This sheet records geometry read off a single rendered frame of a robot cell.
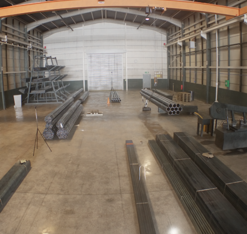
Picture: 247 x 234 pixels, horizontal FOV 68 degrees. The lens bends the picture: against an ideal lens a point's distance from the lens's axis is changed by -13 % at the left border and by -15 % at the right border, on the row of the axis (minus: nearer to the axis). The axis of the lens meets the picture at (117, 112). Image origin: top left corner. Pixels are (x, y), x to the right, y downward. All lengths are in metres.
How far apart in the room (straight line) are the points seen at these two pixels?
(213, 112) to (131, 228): 5.10
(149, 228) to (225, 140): 4.92
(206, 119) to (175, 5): 6.35
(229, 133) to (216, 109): 1.00
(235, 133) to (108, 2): 8.56
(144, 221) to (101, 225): 0.82
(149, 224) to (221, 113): 5.15
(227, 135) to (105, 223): 5.28
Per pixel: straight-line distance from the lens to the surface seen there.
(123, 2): 11.38
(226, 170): 5.17
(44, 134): 8.99
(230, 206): 4.13
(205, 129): 9.88
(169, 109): 8.36
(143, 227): 3.81
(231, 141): 7.95
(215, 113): 7.68
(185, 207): 4.45
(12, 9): 12.46
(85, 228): 4.07
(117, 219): 4.22
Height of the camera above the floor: 2.76
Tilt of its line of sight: 12 degrees down
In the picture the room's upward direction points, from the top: 1 degrees counter-clockwise
